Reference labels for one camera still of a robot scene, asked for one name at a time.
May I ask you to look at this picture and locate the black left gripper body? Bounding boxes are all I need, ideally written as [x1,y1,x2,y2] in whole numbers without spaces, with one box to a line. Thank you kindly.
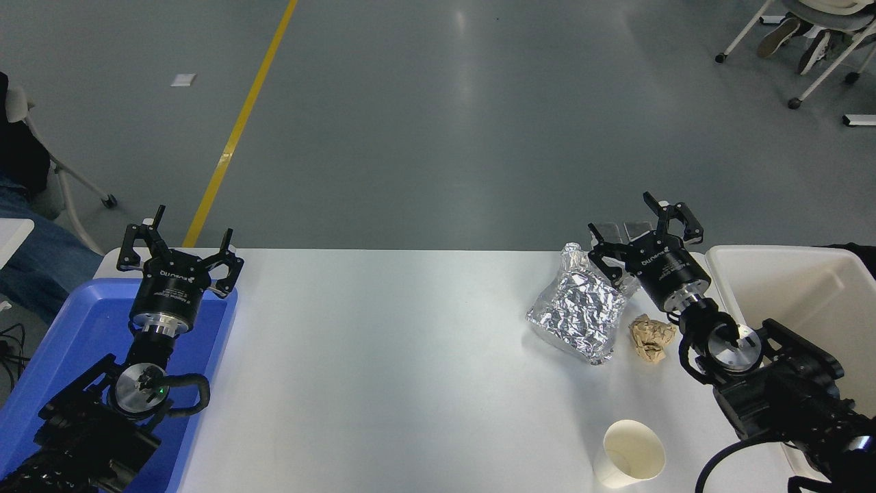
[130,257,214,325]

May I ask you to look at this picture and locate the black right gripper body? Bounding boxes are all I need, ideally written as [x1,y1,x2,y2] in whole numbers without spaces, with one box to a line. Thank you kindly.
[623,235,712,312]

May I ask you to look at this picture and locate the white paper cup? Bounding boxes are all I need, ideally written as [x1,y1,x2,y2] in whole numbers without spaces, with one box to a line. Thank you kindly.
[592,419,667,490]

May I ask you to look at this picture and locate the crumpled silver foil tray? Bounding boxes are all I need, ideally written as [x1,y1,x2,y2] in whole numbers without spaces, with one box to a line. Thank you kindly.
[526,242,639,366]

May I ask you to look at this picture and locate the crumpled tan paper ball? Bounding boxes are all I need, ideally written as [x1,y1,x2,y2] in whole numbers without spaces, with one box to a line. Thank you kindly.
[628,314,678,366]

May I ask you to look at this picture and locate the white wheeled chair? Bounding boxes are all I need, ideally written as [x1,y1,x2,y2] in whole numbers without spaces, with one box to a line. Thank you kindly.
[5,85,118,255]
[714,0,876,110]

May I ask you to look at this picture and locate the blue plastic tray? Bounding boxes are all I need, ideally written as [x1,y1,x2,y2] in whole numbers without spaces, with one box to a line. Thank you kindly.
[0,277,240,493]

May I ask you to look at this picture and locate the person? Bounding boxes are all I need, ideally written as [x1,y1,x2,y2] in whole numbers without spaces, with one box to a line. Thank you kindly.
[0,71,105,326]

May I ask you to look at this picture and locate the large pale plastic bin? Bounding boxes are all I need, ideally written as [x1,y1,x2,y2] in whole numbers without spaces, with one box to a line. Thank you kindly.
[705,244,876,481]

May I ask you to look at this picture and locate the white side table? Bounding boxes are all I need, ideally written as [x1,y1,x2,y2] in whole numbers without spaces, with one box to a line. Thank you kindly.
[0,217,36,270]

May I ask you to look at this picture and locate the black object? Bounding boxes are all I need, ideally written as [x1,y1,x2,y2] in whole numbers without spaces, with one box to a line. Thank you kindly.
[813,242,876,280]

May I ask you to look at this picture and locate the person's shoe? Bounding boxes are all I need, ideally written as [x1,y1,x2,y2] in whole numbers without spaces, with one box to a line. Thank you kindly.
[756,16,802,60]
[797,30,834,76]

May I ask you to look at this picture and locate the black cables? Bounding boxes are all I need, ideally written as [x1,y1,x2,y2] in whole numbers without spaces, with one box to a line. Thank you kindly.
[0,322,29,392]

